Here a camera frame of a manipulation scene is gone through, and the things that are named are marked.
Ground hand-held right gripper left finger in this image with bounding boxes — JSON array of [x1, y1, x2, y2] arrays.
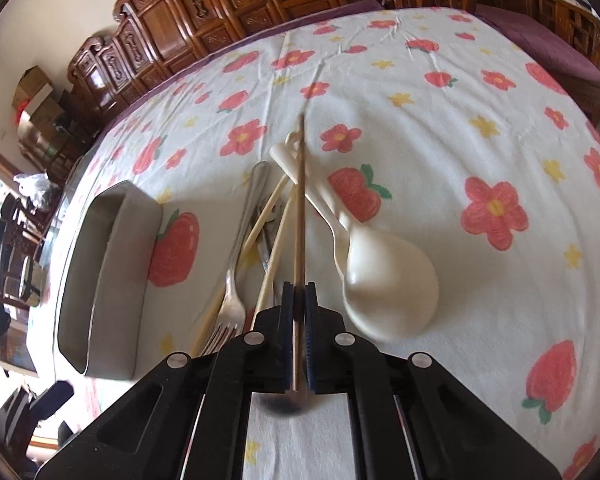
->
[[35, 282, 298, 480]]

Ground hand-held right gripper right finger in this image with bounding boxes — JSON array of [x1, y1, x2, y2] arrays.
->
[[304, 283, 564, 480]]

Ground white plastic rice ladle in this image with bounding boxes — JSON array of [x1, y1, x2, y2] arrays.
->
[[285, 131, 440, 345]]

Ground dark wooden chopstick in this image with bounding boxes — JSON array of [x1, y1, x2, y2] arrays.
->
[[291, 114, 307, 394]]

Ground small white soup spoon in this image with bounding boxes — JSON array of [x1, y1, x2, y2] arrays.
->
[[270, 142, 348, 281]]

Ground silver metal fork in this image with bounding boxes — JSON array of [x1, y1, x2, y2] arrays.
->
[[202, 161, 271, 356]]

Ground light bamboo chopstick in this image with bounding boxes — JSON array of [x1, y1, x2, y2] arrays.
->
[[190, 175, 292, 358], [252, 185, 299, 318]]

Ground silver metal utensil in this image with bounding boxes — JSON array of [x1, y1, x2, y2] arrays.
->
[[257, 200, 283, 281]]

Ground grey rectangular container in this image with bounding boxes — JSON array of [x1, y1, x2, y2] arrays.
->
[[55, 180, 165, 380]]

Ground floral strawberry printed cloth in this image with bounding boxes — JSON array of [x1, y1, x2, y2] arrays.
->
[[52, 7, 600, 480]]

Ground dark wooden side chair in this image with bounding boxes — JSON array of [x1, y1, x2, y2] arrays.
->
[[0, 195, 53, 311]]

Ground clear plastic bag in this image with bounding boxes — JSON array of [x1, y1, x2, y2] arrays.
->
[[14, 172, 61, 211]]

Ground carved wooden bench backrest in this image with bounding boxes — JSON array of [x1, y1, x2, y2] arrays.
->
[[67, 0, 481, 136]]

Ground cardboard box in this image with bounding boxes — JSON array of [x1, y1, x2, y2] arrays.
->
[[12, 65, 66, 131]]

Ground purple seat cushion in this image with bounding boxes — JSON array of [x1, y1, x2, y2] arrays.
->
[[472, 4, 600, 83]]

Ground wooden armchair frame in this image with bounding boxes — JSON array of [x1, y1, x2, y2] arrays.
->
[[525, 0, 600, 126]]

